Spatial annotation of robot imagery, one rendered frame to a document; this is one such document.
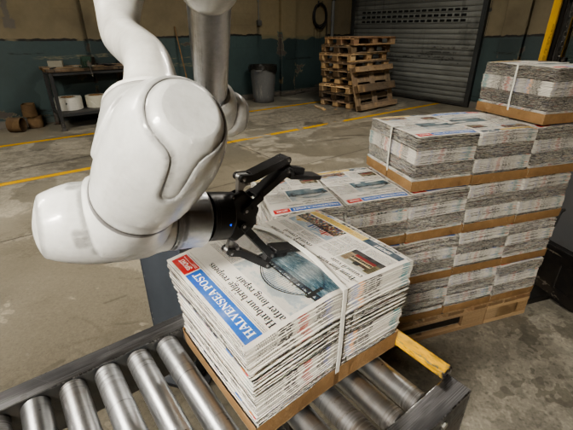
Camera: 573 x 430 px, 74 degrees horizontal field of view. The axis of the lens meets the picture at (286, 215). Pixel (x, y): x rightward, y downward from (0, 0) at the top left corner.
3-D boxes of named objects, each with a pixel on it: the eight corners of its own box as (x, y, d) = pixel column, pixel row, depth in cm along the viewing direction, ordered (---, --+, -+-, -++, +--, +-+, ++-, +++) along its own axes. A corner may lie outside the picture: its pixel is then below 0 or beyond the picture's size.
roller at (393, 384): (274, 299, 106) (286, 288, 107) (417, 425, 72) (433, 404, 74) (268, 289, 103) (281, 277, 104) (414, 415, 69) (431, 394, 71)
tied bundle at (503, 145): (416, 159, 191) (424, 113, 181) (465, 154, 199) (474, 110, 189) (469, 187, 159) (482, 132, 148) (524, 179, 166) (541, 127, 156)
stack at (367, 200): (255, 322, 204) (248, 177, 167) (436, 282, 236) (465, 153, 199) (275, 380, 171) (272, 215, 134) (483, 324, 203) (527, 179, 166)
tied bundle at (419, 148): (365, 165, 184) (369, 117, 174) (417, 159, 192) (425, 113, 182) (409, 194, 152) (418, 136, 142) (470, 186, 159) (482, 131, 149)
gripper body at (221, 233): (195, 182, 58) (245, 183, 64) (188, 233, 60) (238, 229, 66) (218, 198, 52) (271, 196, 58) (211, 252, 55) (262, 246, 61)
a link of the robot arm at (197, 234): (151, 235, 57) (188, 232, 61) (175, 262, 51) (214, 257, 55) (157, 177, 55) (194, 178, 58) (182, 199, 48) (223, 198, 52)
